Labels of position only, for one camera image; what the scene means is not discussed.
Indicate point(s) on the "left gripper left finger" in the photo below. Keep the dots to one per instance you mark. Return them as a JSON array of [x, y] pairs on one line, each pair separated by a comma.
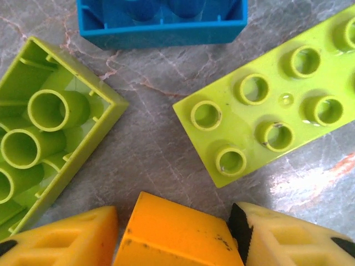
[[55, 243]]

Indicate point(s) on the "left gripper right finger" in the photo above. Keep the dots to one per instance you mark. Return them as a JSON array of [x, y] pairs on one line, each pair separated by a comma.
[[291, 241]]

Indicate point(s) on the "orange lego brick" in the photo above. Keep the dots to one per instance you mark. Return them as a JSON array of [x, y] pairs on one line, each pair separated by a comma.
[[172, 224]]

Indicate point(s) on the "green lego brick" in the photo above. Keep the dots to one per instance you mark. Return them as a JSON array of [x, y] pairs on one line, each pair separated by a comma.
[[50, 110], [241, 122]]

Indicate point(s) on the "blue lego brick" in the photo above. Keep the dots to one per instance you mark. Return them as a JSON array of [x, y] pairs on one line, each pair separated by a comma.
[[166, 36]]

